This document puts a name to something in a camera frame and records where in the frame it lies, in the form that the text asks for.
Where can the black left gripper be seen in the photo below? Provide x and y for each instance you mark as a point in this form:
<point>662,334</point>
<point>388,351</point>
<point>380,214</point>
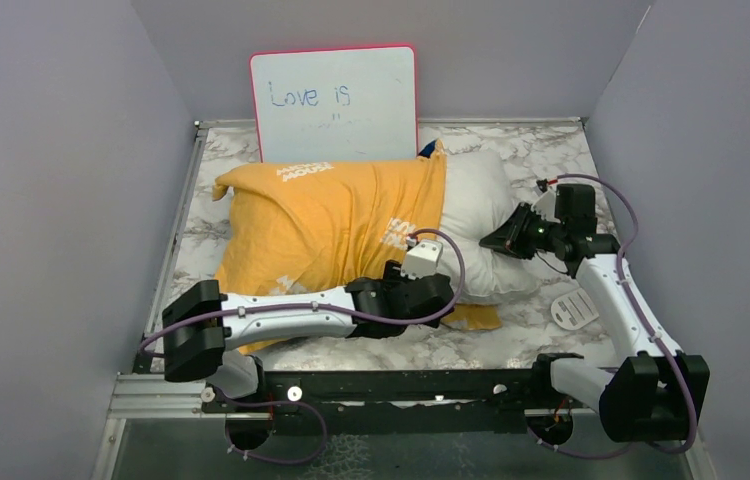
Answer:
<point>392,275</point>

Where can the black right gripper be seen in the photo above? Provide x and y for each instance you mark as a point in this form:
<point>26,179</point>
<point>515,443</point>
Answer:
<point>507,238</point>

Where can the white pillow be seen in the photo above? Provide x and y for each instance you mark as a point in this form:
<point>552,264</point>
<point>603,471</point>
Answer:
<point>467,196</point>

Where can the blue yellow Mickey pillowcase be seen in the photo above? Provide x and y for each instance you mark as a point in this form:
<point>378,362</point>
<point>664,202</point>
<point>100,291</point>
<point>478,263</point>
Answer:
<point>300,228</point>

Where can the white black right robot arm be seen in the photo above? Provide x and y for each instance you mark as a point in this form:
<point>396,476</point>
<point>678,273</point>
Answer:
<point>627,331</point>

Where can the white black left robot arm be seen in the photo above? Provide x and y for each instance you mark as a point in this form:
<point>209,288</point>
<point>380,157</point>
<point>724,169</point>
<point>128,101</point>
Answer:
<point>204,328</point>

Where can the white printed label tag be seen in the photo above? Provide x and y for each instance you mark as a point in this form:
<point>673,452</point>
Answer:
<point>574,310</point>

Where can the pink framed whiteboard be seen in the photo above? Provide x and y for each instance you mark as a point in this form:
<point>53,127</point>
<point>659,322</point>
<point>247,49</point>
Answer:
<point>341,104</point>

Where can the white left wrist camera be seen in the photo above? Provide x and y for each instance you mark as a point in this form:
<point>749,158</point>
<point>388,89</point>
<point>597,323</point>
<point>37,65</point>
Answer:
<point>421,258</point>

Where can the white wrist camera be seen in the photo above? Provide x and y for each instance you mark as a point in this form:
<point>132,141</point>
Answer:
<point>545,204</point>
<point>421,258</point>

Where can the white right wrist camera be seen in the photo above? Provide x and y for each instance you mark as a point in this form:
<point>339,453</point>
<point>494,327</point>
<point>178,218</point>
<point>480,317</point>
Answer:
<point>545,204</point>

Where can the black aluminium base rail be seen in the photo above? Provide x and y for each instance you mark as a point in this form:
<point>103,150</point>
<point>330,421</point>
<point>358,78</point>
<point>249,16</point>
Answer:
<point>358,402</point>

